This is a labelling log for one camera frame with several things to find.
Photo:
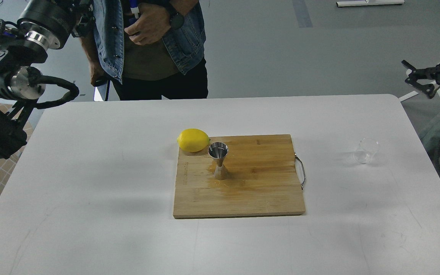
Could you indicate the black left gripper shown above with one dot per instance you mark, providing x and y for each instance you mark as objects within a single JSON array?
[{"x": 56, "y": 17}]

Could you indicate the clear glass cup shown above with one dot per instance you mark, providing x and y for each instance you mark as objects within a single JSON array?
[{"x": 366, "y": 150}]

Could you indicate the steel double jigger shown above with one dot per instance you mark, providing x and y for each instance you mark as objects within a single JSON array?
[{"x": 218, "y": 151}]

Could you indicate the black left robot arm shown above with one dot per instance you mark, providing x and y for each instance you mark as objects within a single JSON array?
[{"x": 23, "y": 85}]

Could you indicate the bystander right hand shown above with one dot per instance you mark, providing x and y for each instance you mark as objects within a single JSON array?
[{"x": 98, "y": 74}]

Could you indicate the bystander left hand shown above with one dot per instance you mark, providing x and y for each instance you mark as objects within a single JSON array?
[{"x": 151, "y": 26}]

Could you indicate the black smartphone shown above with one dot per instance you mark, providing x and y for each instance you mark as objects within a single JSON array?
[{"x": 101, "y": 89}]

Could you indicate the white floor bar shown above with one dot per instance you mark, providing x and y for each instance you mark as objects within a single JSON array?
[{"x": 352, "y": 3}]

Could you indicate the bystander in denim jacket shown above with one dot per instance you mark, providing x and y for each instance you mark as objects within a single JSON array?
[{"x": 172, "y": 68}]

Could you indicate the yellow lemon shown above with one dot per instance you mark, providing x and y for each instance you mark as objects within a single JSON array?
[{"x": 193, "y": 140}]

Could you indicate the wooden cutting board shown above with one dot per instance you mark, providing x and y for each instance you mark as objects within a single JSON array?
[{"x": 262, "y": 180}]

